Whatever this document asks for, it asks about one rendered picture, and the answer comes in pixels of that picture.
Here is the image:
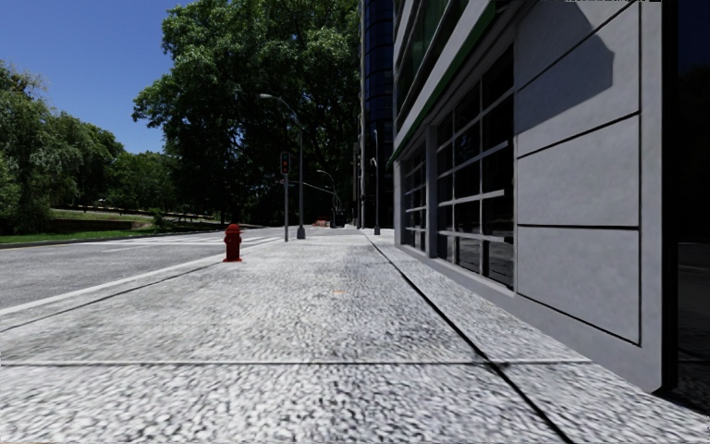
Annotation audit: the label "pale concrete building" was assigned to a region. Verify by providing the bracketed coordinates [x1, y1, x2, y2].
[386, 0, 710, 416]

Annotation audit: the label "traffic light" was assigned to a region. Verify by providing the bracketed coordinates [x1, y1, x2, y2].
[278, 151, 293, 243]

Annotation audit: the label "grey street lamp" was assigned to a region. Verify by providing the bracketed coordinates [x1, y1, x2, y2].
[258, 92, 307, 241]
[370, 129, 382, 237]
[315, 168, 339, 229]

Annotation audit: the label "glass tower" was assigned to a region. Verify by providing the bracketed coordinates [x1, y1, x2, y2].
[357, 0, 396, 229]

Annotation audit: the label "red fire hydrant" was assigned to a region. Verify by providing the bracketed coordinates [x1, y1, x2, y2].
[223, 223, 243, 263]

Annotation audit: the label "trees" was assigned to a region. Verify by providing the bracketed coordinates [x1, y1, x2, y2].
[0, 59, 179, 235]
[131, 0, 362, 228]

